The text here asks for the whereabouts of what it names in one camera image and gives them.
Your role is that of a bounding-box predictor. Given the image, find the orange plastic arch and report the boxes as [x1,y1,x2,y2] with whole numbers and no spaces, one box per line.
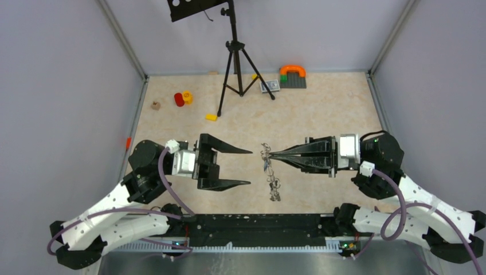
[280,65,307,77]

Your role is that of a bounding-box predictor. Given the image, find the grey lego baseplate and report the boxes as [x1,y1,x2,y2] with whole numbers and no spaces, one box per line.
[280,73,307,89]

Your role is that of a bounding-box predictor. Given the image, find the black perforated mount plate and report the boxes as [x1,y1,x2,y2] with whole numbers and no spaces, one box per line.
[167,0,230,22]

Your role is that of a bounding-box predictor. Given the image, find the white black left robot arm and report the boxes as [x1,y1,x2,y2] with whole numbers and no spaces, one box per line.
[47,133,246,270]

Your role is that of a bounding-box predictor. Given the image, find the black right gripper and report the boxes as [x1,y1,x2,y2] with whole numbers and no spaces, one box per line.
[269,136,357,178]

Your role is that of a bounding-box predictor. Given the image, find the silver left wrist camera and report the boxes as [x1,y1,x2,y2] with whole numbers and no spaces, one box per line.
[165,139,196,178]

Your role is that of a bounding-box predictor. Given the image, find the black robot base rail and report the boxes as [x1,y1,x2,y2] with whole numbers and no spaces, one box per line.
[157,202,375,254]

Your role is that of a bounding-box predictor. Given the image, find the small wooden block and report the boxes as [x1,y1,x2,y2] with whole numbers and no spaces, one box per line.
[151,101,161,111]

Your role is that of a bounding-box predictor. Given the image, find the yellow lego brick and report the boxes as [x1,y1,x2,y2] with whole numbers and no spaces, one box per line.
[205,113,218,121]

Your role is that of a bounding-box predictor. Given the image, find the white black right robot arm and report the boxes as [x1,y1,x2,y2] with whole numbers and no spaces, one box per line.
[267,130,485,264]

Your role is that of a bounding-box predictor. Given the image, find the black tripod stand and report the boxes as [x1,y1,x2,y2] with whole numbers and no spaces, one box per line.
[217,1,276,117]

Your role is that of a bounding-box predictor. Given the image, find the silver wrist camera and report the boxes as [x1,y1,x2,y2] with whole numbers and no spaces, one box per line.
[165,139,196,178]
[338,134,375,178]

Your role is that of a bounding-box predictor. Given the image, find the blue playing card box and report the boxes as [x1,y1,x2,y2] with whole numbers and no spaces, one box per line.
[260,80,281,93]

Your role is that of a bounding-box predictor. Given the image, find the yellow plastic cylinder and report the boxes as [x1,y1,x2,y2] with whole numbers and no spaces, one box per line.
[182,91,193,105]

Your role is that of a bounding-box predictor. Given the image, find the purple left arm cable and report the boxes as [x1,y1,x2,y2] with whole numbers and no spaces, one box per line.
[46,148,196,262]

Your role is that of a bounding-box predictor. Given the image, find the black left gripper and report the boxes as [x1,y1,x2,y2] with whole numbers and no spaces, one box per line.
[193,133,255,190]

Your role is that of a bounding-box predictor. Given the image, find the red plastic cylinder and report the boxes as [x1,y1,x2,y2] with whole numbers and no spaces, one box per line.
[174,93,185,107]

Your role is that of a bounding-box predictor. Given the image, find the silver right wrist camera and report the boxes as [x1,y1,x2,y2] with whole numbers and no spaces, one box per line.
[338,134,375,178]

